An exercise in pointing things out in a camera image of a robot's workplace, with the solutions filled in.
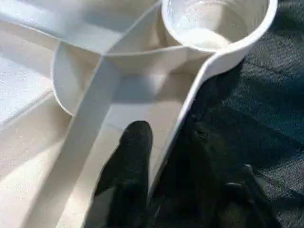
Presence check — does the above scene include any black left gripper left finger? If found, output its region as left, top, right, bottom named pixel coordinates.
left=93, top=120, right=153, bottom=228

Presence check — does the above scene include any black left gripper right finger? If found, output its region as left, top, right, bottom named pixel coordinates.
left=163, top=115, right=268, bottom=228

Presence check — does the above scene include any black plastic mat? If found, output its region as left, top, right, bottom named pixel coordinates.
left=152, top=0, right=304, bottom=228

